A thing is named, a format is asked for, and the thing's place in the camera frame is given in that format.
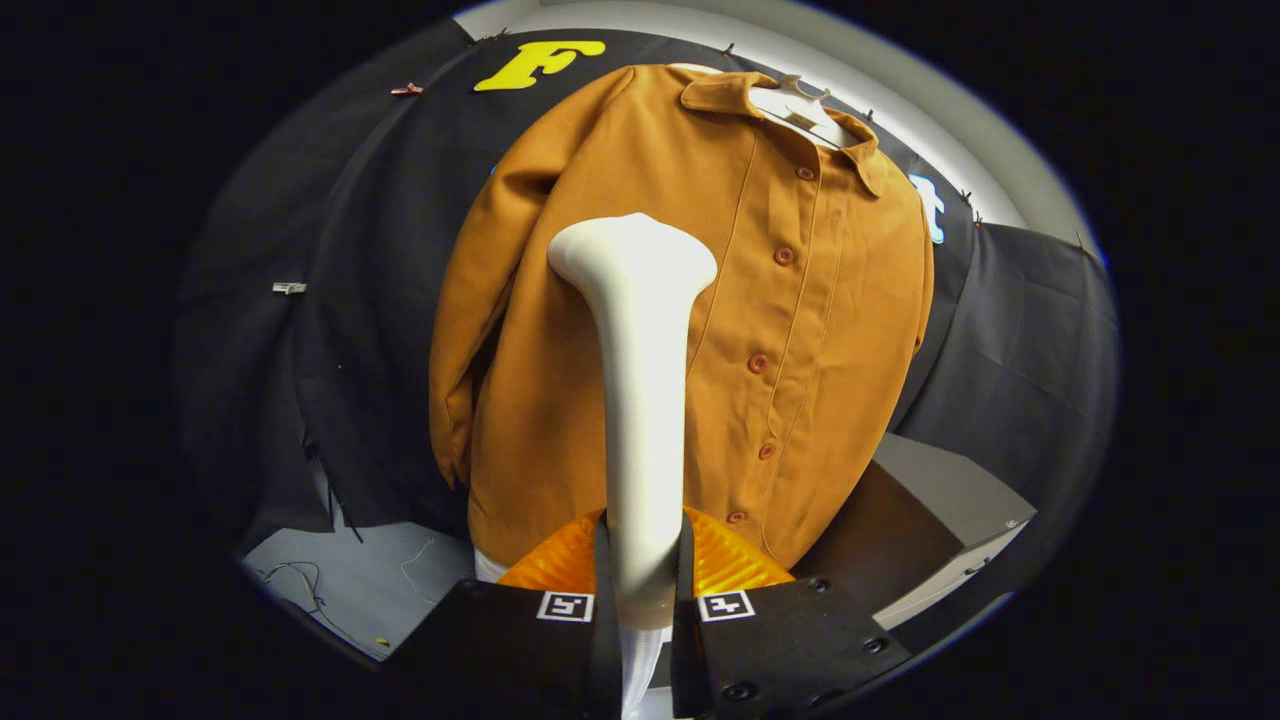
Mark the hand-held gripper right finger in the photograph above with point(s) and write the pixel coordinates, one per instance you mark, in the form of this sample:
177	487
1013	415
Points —
780	650

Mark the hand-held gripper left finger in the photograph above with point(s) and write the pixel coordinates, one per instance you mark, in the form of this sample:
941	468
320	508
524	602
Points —
500	650

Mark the orange button-up shirt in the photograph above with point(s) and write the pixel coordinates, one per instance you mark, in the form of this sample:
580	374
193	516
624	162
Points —
800	400

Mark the white garment steamer head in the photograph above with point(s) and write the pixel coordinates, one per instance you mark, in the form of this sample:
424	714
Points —
645	350

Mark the black backdrop cloth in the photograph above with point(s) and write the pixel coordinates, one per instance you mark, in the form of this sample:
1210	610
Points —
360	300

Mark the small white clip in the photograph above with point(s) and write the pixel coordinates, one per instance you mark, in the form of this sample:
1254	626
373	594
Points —
289	288

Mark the white mannequin torso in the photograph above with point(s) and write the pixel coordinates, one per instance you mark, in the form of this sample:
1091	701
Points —
790	105

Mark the small red clip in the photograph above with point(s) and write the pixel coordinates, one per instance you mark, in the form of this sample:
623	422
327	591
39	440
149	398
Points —
406	89

